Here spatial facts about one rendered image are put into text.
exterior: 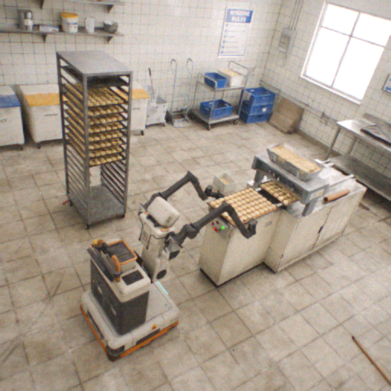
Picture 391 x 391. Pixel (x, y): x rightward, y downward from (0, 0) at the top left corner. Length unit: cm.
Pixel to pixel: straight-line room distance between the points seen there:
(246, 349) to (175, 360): 65
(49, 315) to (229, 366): 164
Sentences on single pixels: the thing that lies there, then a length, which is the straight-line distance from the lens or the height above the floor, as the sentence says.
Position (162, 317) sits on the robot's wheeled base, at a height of 27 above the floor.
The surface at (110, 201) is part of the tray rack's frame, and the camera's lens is 451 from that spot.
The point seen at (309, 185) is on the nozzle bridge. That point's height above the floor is 118.
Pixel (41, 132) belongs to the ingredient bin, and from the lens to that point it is 581.
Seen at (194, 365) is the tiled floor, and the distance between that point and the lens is 334.
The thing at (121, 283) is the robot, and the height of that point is 81.
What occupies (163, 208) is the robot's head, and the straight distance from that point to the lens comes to 267.
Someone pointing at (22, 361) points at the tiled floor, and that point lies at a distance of 340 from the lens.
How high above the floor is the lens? 287
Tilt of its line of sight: 35 degrees down
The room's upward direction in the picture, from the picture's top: 10 degrees clockwise
